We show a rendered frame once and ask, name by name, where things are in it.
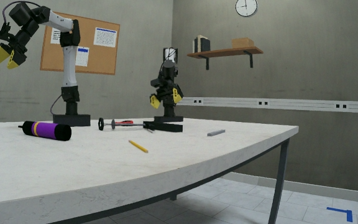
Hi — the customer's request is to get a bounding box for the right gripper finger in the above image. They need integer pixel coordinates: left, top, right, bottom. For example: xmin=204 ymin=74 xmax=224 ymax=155
xmin=0 ymin=46 xmax=10 ymax=63
xmin=7 ymin=51 xmax=18 ymax=69

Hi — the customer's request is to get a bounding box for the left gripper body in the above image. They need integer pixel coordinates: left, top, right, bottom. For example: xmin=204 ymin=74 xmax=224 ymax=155
xmin=150 ymin=80 xmax=184 ymax=103

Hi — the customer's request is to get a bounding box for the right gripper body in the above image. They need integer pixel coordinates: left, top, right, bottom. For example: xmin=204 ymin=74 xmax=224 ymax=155
xmin=0 ymin=30 xmax=30 ymax=66

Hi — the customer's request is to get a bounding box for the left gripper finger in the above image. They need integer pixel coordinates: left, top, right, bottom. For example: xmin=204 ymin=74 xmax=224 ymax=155
xmin=173 ymin=88 xmax=182 ymax=103
xmin=151 ymin=96 xmax=160 ymax=109

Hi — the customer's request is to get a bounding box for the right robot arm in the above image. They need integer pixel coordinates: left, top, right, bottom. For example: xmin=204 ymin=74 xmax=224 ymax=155
xmin=0 ymin=2 xmax=91 ymax=118

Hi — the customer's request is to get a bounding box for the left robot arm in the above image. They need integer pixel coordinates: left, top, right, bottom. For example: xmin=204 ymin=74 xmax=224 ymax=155
xmin=150 ymin=48 xmax=183 ymax=119

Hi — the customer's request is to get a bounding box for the purple sealant cartridge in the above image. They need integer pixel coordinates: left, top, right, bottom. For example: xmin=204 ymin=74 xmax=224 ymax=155
xmin=18 ymin=121 xmax=71 ymax=141

